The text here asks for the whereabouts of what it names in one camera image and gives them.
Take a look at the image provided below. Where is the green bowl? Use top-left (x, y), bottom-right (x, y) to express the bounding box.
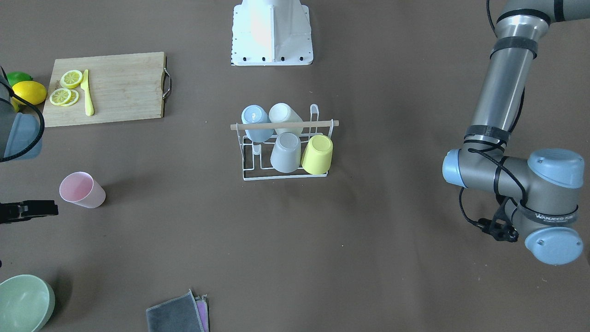
top-left (0, 274), bottom-right (55, 332)

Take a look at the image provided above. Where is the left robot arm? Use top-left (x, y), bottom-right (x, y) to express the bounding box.
top-left (442, 0), bottom-right (590, 266)

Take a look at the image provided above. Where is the yellow cup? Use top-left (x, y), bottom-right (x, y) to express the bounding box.
top-left (301, 135), bottom-right (333, 175)

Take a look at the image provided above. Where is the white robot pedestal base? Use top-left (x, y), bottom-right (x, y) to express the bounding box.
top-left (230, 0), bottom-right (314, 66)

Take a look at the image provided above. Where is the white wire cup rack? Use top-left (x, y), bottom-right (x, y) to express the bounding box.
top-left (230, 104), bottom-right (339, 181)

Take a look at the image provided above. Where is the pink cloth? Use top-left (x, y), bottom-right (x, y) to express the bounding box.
top-left (195, 294), bottom-right (209, 332)

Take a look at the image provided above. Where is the pink cup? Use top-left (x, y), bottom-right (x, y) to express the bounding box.
top-left (59, 172), bottom-right (106, 208)

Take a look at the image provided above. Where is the grey cloth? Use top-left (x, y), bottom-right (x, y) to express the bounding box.
top-left (146, 290), bottom-right (202, 332)

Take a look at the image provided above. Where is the light blue cup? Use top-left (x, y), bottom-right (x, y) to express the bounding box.
top-left (242, 105), bottom-right (274, 142)

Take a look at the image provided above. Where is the bamboo cutting board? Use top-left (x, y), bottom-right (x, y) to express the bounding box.
top-left (43, 51), bottom-right (171, 127)

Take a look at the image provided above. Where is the yellow plastic knife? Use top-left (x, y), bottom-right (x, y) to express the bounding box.
top-left (80, 69), bottom-right (94, 116)

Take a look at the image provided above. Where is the yellow lemon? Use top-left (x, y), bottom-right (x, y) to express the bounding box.
top-left (12, 81), bottom-right (47, 105)

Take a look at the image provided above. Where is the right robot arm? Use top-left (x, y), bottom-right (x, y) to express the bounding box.
top-left (0, 70), bottom-right (59, 224)

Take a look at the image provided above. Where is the grey cup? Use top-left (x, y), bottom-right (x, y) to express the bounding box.
top-left (270, 132), bottom-right (301, 173)

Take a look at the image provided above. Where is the white cup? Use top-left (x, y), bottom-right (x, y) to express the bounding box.
top-left (268, 103), bottom-right (303, 135)

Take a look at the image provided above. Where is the lemon slice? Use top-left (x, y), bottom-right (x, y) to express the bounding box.
top-left (49, 88), bottom-right (72, 107)
top-left (59, 70), bottom-right (83, 89)
top-left (61, 89), bottom-right (80, 107)

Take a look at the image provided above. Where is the green lime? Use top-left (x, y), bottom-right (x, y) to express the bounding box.
top-left (6, 71), bottom-right (34, 87)

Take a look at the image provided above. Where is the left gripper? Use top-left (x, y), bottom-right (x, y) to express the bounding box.
top-left (478, 197), bottom-right (519, 243)

